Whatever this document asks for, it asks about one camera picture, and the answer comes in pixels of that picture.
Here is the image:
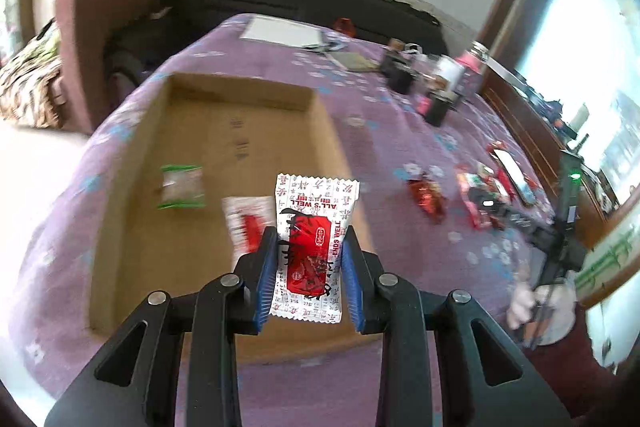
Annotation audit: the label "white card box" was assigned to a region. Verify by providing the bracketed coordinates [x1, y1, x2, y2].
[434, 56, 464, 94]

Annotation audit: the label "smartphone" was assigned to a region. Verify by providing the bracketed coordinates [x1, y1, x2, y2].
[492, 148, 537, 206]

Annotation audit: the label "maroon armchair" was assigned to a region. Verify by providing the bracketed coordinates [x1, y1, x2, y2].
[54, 0, 187, 135]

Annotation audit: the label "wooden bench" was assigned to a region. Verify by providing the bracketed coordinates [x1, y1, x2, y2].
[481, 57, 618, 249]

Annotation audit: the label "white red snack packet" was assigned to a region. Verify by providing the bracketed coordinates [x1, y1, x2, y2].
[269, 173, 361, 324]
[221, 196, 273, 254]

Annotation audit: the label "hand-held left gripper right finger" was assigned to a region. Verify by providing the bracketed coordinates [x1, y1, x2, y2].
[340, 225, 573, 427]

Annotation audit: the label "small red foil candy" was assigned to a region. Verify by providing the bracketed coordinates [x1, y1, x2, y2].
[406, 177, 447, 224]

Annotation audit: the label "grey notebook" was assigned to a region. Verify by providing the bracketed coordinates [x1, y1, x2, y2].
[332, 52, 382, 74]

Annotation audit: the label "white paper pad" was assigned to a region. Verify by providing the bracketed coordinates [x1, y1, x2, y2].
[239, 16, 326, 48]

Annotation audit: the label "green patterned cushion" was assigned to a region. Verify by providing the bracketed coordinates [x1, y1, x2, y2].
[29, 19, 62, 58]

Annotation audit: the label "black bottle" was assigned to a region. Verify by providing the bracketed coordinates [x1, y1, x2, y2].
[424, 88, 457, 128]
[382, 49, 419, 96]

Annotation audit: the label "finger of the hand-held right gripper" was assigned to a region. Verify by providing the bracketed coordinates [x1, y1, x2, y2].
[469, 188, 554, 228]
[480, 207, 546, 241]

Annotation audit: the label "green white snack packet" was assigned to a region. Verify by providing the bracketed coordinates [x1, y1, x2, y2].
[157, 164, 207, 210]

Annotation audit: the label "brown cardboard box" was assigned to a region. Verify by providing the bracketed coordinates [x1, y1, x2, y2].
[89, 73, 373, 363]

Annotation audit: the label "person's right hand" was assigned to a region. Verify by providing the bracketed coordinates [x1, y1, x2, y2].
[506, 278, 540, 334]

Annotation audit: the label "patterned blanket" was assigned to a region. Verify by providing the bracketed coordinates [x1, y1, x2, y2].
[0, 19, 67, 128]

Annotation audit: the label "person's right forearm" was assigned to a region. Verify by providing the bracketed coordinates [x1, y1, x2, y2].
[522, 287, 623, 423]

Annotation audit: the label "pens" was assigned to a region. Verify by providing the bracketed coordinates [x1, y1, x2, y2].
[302, 41, 346, 54]

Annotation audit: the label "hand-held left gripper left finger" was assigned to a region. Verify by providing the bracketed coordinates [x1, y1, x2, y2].
[44, 226, 278, 427]

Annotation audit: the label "pink lidded jar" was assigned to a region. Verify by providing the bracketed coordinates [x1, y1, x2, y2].
[457, 41, 489, 76]

